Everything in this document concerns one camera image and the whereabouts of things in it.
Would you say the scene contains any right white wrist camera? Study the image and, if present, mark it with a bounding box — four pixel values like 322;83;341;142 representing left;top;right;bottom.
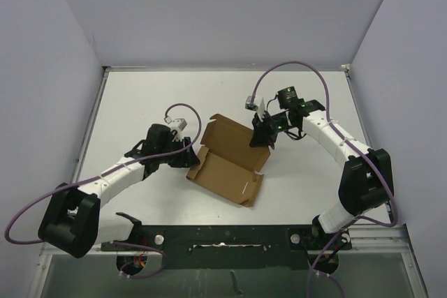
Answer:
244;96;265;120

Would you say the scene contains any brown cardboard box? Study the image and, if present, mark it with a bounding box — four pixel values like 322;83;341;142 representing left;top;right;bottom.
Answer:
186;114;270;207

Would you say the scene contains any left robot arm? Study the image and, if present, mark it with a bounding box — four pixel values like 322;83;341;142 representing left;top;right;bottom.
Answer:
38;119;200;258

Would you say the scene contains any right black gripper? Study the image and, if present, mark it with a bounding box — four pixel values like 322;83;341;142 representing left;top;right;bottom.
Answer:
250;110;295;147

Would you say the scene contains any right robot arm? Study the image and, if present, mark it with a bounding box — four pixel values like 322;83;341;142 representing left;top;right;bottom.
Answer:
245;87;393;248

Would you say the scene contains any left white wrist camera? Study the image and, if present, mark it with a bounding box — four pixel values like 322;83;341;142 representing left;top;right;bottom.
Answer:
164;116;187;135

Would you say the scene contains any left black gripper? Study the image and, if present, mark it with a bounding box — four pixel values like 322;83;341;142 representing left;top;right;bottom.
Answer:
158;136;199;167

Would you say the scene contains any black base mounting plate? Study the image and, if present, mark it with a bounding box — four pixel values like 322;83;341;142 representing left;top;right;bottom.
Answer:
101;225;352;270

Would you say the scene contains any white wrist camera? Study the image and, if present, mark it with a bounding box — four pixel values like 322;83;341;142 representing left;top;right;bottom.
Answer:
164;116;187;135
244;96;265;120

